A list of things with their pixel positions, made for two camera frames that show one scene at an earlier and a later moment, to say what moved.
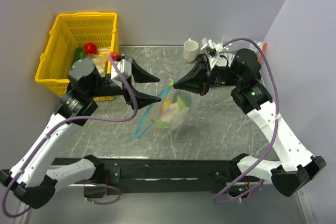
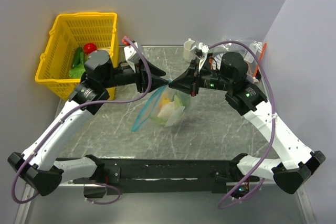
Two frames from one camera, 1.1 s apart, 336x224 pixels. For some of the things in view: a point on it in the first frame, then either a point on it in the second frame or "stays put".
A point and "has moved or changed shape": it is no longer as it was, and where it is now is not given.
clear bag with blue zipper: (166, 112) has moved or changed shape
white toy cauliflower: (174, 115) -> (167, 110)
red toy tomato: (90, 48) stays put
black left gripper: (140, 75) -> (142, 76)
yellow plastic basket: (92, 31) stays put
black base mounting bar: (122, 177) stays put
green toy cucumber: (79, 50) stays put
